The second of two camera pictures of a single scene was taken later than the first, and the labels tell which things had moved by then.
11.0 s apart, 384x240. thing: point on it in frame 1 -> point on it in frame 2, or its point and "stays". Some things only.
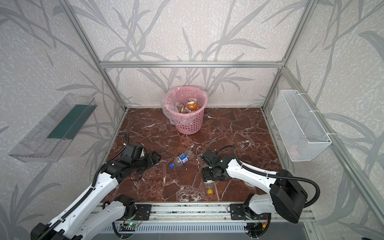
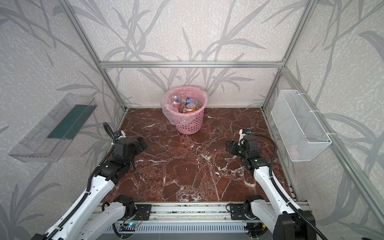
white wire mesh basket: x=300 y=132 stays
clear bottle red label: x=209 y=183 -> x=176 y=105
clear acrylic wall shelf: x=46 y=142 stays
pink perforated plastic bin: x=185 y=106 stays
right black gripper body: x=210 y=173 -> x=235 y=149
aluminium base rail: x=183 y=211 stays
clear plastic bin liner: x=180 y=94 stays
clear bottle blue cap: x=182 y=159 -> x=191 y=100
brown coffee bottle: x=192 y=104 stays
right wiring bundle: x=256 y=230 stays
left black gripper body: x=151 y=159 -> x=137 y=145
